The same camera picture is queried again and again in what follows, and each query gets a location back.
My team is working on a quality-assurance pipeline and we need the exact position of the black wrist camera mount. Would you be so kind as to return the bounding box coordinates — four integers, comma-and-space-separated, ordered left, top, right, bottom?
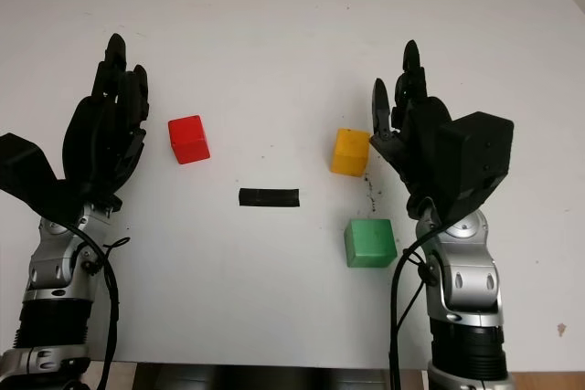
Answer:
0, 132, 88, 220
435, 111, 516, 223

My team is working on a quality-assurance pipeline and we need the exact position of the yellow wooden block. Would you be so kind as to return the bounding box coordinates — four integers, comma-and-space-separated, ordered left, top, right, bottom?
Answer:
329, 128, 371, 177

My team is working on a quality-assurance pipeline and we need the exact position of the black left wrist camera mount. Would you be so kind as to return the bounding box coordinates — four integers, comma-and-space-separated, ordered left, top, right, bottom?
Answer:
0, 132, 88, 220

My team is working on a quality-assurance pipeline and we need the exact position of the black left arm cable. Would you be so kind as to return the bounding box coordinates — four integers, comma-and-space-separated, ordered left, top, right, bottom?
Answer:
54, 219, 133, 390

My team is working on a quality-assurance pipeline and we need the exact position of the red wooden block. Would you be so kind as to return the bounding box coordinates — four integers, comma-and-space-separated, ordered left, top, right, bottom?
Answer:
167, 114, 212, 165

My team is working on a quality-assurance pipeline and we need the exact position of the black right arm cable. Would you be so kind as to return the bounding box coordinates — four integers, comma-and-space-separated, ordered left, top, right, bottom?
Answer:
387, 197, 442, 390

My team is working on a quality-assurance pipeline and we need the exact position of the green wooden block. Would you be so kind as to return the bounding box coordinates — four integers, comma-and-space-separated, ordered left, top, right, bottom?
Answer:
343, 218, 398, 269

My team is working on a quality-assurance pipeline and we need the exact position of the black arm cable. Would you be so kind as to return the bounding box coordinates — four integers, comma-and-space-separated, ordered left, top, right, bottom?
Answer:
387, 197, 442, 390
54, 219, 133, 390

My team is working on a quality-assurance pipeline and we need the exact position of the dark robot torso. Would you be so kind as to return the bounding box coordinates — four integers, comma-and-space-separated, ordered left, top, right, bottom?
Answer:
132, 362, 426, 390

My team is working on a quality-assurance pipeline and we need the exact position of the black tape strip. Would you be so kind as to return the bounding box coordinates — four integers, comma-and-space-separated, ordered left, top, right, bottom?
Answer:
238, 187, 302, 209

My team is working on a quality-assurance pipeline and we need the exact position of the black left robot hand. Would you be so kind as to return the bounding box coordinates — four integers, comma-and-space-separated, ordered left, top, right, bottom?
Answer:
61, 33, 152, 213

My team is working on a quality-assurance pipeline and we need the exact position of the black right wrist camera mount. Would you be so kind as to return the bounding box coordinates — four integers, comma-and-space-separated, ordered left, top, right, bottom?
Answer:
435, 111, 516, 223

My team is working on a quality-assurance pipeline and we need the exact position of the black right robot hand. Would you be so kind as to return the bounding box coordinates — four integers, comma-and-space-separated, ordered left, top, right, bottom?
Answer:
368, 39, 453, 222

